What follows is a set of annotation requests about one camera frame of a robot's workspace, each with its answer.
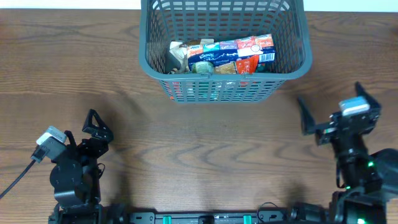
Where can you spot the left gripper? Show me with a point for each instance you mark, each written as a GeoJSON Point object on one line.
{"type": "Point", "coordinates": [92, 144]}

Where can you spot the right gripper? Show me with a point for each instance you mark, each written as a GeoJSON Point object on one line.
{"type": "Point", "coordinates": [339, 125]}

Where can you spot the orange spaghetti package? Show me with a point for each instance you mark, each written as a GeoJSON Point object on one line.
{"type": "Point", "coordinates": [241, 66]}

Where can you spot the beige coffee snack bag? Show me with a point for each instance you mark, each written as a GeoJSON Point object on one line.
{"type": "Point", "coordinates": [178, 51]}

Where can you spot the green lid Knorr jar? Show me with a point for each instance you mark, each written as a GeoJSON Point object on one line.
{"type": "Point", "coordinates": [203, 67]}

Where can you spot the Kleenex tissue multipack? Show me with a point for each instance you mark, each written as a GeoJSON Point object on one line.
{"type": "Point", "coordinates": [220, 53]}

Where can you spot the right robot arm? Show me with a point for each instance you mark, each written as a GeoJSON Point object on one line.
{"type": "Point", "coordinates": [366, 182]}

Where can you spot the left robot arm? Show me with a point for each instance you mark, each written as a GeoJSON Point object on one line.
{"type": "Point", "coordinates": [76, 178]}

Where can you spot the grey plastic basket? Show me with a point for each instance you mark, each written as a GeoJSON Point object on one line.
{"type": "Point", "coordinates": [163, 21]}

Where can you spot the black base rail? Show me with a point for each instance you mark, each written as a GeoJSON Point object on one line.
{"type": "Point", "coordinates": [264, 216]}

